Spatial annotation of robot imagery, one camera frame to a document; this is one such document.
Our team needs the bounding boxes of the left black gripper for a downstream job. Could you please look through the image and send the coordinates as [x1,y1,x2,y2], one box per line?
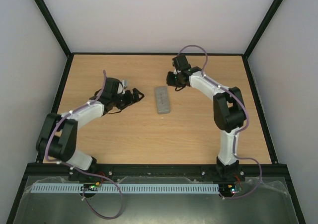
[112,88,145,110]

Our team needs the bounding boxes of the grey felt glasses case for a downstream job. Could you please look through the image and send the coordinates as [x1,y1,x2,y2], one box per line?
[155,86,171,114]

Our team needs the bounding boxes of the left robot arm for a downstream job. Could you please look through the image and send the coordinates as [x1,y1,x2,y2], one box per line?
[36,77,144,175]

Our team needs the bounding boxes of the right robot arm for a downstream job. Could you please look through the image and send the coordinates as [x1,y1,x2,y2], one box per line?
[166,55,249,182]

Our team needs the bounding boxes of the clear plastic sheet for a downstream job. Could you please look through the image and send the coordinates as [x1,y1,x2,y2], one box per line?
[14,177,297,224]

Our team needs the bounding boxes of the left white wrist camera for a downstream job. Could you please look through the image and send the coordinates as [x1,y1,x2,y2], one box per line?
[117,80,128,94]

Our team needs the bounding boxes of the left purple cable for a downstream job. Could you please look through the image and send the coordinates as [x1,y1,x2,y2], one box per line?
[44,70,123,220]

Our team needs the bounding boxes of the purple cable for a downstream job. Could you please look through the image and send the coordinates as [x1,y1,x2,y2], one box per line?
[177,45,263,200]
[44,70,123,220]

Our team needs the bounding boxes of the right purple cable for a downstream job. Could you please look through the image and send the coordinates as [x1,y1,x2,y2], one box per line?
[177,45,263,200]

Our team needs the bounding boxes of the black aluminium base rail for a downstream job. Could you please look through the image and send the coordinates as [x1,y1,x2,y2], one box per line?
[24,163,289,182]

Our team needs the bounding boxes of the light blue slotted cable duct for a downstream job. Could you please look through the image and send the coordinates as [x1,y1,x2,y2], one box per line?
[30,183,219,194]

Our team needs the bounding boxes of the black cage frame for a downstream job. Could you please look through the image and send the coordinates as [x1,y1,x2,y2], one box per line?
[7,0,305,224]

